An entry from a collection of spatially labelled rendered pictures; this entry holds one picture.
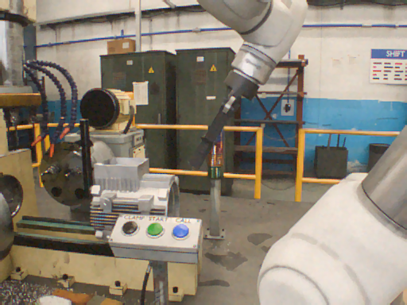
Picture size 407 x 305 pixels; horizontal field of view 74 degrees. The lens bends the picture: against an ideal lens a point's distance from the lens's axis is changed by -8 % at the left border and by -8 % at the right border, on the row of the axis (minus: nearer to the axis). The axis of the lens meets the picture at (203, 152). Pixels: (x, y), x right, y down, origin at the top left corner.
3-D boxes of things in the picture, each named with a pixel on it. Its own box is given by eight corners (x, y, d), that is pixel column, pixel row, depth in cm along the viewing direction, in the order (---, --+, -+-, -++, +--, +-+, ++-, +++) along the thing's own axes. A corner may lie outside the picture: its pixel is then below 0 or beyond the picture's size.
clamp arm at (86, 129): (83, 196, 96) (77, 119, 91) (87, 193, 99) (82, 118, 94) (92, 196, 95) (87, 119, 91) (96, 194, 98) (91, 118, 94)
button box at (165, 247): (114, 256, 56) (106, 241, 53) (124, 229, 62) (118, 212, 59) (199, 264, 54) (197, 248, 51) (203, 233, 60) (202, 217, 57)
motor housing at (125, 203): (92, 251, 74) (85, 182, 71) (120, 222, 93) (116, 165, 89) (166, 258, 72) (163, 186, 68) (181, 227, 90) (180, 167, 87)
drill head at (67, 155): (28, 212, 101) (20, 144, 96) (83, 182, 141) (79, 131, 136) (89, 218, 98) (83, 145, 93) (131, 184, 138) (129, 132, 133)
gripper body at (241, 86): (232, 71, 70) (212, 104, 72) (230, 67, 61) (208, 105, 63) (259, 86, 69) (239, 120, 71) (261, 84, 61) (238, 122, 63)
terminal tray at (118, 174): (94, 191, 76) (92, 164, 74) (111, 180, 86) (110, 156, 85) (137, 194, 74) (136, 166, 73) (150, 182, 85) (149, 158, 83)
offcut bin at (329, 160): (342, 175, 515) (346, 129, 501) (347, 181, 471) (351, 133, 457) (313, 173, 529) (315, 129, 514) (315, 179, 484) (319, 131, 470)
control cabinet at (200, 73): (176, 196, 405) (174, 49, 370) (187, 186, 451) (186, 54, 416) (227, 200, 386) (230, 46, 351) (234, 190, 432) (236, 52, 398)
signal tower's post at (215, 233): (203, 239, 108) (203, 126, 101) (205, 229, 116) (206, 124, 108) (224, 240, 107) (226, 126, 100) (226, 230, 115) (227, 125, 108)
